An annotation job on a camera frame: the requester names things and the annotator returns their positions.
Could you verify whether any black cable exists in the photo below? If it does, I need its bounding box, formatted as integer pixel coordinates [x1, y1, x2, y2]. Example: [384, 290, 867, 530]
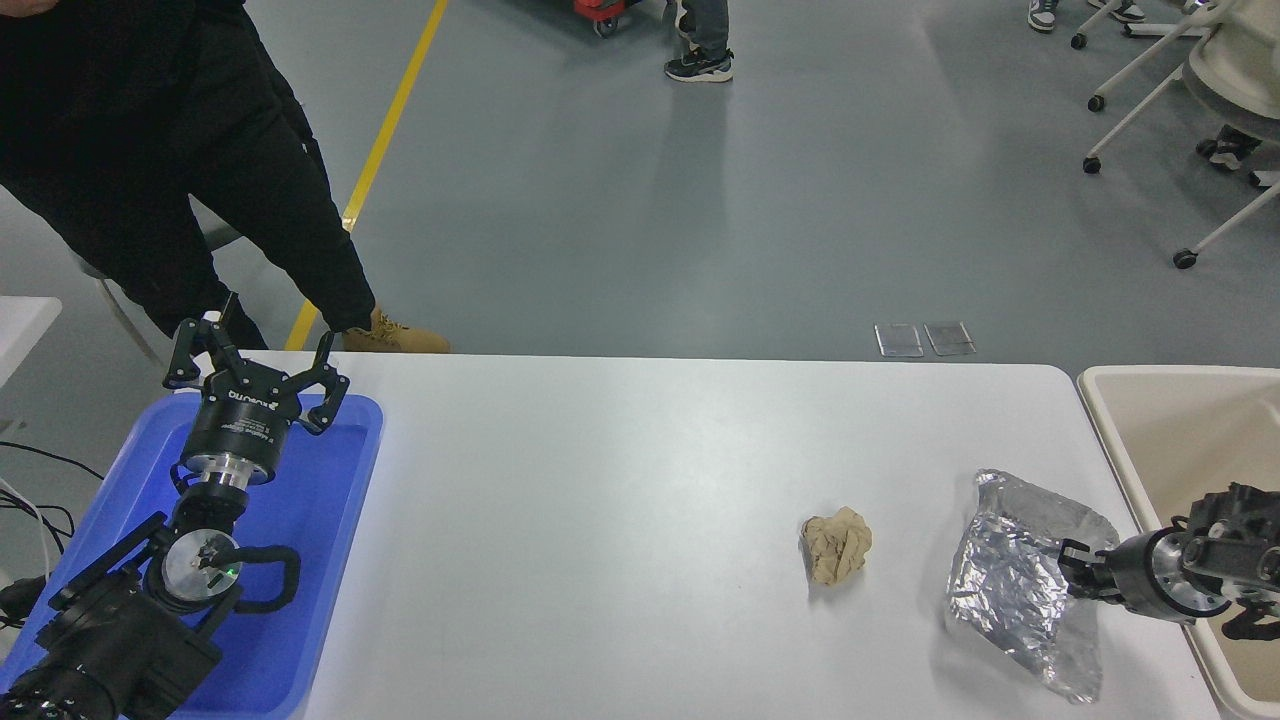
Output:
[0, 490, 77, 556]
[0, 441, 105, 482]

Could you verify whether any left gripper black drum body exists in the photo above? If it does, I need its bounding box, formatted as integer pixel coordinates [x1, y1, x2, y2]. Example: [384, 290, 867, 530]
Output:
[180, 364, 303, 471]

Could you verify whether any white wheeled chair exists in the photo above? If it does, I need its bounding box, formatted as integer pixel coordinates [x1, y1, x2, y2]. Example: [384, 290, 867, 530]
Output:
[1070, 0, 1216, 51]
[1082, 0, 1280, 271]

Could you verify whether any person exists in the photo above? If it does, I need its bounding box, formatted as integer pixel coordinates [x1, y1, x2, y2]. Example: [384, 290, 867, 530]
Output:
[0, 0, 451, 354]
[1028, 0, 1147, 33]
[1196, 124, 1263, 172]
[665, 0, 734, 83]

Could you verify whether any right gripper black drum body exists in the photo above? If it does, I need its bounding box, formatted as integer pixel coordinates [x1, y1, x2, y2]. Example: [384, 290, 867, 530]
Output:
[1103, 530, 1164, 613]

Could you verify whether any white side table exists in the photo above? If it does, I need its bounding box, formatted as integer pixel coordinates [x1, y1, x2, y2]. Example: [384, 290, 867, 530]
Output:
[0, 297, 62, 387]

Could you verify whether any crumpled tan paper ball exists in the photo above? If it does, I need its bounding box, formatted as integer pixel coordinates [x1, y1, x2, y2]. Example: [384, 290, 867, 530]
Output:
[801, 507, 873, 587]

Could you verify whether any silver foil plate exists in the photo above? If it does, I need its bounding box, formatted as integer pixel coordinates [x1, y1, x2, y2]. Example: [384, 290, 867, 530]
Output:
[945, 469, 1121, 705]

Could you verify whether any white cable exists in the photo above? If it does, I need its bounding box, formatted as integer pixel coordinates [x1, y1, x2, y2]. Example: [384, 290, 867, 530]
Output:
[0, 478, 53, 583]

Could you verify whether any blue plastic tray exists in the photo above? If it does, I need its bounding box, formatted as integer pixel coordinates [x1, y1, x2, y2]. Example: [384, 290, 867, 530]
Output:
[0, 392, 385, 720]

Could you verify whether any large pale bin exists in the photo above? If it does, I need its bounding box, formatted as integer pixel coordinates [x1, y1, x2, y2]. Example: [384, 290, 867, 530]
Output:
[1076, 365, 1280, 720]

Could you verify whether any red wheeled cart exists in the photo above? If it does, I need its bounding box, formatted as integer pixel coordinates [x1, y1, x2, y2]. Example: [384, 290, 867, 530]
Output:
[573, 0, 641, 39]

